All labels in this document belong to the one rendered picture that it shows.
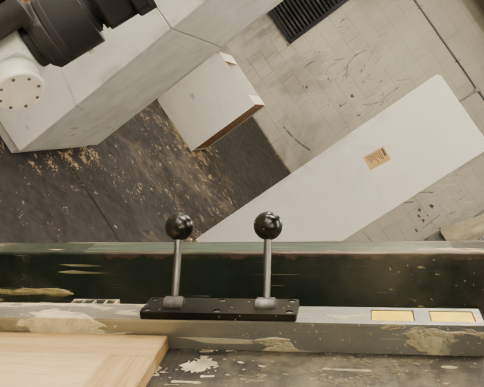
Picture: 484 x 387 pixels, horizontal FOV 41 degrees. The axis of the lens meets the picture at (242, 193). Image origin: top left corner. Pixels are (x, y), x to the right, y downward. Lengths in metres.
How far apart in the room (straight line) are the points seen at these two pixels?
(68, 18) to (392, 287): 0.61
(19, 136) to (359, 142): 2.19
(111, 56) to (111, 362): 2.61
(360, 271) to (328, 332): 0.24
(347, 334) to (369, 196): 3.69
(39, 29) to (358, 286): 0.60
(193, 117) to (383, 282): 4.98
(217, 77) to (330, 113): 3.29
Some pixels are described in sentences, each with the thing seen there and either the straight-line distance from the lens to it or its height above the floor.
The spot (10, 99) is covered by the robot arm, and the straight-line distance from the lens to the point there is 0.85.
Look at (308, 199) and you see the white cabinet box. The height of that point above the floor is 0.88.
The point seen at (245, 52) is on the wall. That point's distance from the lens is 9.17.
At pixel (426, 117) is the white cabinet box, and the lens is 4.44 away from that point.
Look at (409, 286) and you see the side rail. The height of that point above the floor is 1.61.
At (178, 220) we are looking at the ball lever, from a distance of 0.86.
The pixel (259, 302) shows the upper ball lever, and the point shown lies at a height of 1.48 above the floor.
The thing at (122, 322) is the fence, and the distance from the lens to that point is 0.87.
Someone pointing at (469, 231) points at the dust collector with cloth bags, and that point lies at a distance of 6.55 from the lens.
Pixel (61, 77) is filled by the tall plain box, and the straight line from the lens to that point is 3.43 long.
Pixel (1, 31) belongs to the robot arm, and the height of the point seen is 1.43.
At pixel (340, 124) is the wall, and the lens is 8.89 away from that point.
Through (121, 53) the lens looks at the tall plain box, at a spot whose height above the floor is 0.81.
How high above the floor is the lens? 1.76
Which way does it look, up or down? 16 degrees down
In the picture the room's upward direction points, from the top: 55 degrees clockwise
